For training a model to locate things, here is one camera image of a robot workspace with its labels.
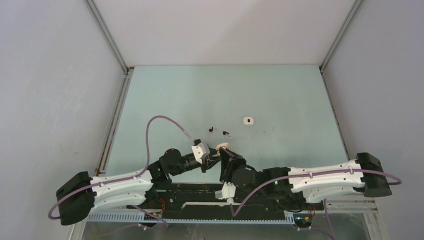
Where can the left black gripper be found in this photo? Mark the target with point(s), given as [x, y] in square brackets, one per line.
[211, 159]

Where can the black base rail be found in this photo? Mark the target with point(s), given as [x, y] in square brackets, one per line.
[190, 200]

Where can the grey cable duct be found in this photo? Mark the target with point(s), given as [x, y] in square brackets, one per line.
[137, 217]

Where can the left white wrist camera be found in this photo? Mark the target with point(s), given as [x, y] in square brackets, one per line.
[200, 150]

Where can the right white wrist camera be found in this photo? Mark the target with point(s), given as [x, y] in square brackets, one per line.
[227, 191]

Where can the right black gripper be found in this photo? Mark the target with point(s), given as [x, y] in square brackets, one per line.
[230, 160]

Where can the beige earbud charging case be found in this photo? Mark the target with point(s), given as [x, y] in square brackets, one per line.
[224, 145]

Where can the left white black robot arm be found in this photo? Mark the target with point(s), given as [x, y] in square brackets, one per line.
[83, 194]

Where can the white earbud charging case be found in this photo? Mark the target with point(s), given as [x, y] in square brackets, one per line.
[248, 120]

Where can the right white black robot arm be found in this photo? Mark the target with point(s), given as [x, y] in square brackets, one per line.
[364, 175]

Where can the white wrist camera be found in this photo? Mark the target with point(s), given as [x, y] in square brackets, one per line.
[200, 150]
[227, 191]

